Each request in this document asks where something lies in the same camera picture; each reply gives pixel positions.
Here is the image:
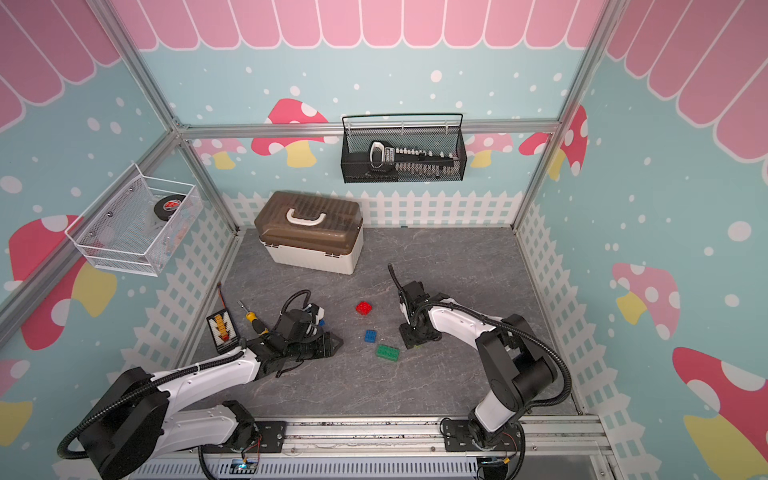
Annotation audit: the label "black tape roll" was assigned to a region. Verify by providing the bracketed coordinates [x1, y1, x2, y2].
[153, 194, 186, 222]

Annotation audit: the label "black wire wall basket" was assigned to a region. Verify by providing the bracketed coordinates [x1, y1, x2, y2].
[340, 113, 467, 183]

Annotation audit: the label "green long lego brick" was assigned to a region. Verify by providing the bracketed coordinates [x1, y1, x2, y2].
[375, 344, 400, 362]

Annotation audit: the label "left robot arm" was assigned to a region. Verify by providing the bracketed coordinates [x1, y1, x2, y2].
[57, 304, 343, 479]

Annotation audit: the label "brown lid tool box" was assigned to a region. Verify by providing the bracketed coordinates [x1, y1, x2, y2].
[254, 191, 364, 275]

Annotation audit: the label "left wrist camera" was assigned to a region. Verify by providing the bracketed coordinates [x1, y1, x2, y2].
[303, 303, 325, 326]

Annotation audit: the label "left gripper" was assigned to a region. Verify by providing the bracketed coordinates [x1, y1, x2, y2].
[286, 331, 344, 362]

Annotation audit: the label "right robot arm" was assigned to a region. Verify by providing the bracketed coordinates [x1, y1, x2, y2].
[395, 281, 572, 450]

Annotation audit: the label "yellow handle screwdriver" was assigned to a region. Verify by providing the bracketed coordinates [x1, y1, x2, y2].
[238, 301, 270, 336]

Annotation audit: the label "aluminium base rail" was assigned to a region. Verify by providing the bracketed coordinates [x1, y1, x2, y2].
[133, 416, 622, 479]

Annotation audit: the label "white wire wall basket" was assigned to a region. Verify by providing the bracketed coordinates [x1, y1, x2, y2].
[65, 164, 203, 277]

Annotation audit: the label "red lego brick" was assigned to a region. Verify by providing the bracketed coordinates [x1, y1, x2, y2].
[355, 301, 373, 316]

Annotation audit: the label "socket bit set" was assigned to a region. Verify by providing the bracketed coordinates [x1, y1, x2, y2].
[366, 141, 462, 181]

